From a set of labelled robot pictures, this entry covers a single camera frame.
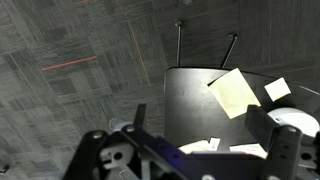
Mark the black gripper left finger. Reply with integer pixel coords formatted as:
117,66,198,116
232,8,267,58
133,104,147,128

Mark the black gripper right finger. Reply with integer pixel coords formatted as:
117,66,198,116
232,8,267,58
245,105,302,155

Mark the grey bowl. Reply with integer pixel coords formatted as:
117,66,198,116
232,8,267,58
268,107,320,137

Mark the brown paper envelope far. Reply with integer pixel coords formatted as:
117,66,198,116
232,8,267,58
229,143,268,159

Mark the brown paper envelope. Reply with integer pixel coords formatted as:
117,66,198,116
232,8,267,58
229,143,268,159
208,68,260,119

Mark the yellow-green printed paper packet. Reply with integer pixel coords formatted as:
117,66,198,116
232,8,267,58
264,77,291,101

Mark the round black table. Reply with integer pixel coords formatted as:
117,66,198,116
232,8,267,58
164,67,320,152

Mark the brown envelope with pink label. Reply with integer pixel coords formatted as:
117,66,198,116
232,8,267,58
179,138,220,154

